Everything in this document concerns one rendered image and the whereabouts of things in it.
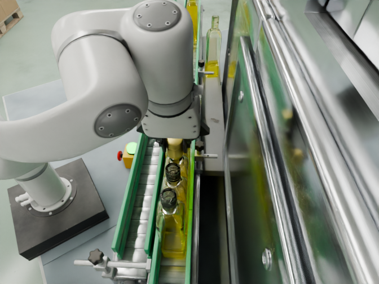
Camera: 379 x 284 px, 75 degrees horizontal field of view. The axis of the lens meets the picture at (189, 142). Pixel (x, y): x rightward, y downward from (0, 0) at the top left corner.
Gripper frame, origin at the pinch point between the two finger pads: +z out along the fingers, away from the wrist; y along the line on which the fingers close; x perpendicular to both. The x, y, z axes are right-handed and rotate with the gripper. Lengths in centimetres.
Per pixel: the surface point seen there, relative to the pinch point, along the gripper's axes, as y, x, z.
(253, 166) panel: -12.6, 9.8, -12.8
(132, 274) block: 9.5, 24.9, 21.1
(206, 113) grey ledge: -7.6, -32.1, 36.7
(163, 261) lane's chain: 2.5, 21.8, 22.5
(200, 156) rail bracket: -5.7, -6.3, 21.0
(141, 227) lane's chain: 9.6, 13.8, 24.6
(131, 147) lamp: 19.3, -15.1, 35.0
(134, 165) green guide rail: 12.9, -2.2, 20.1
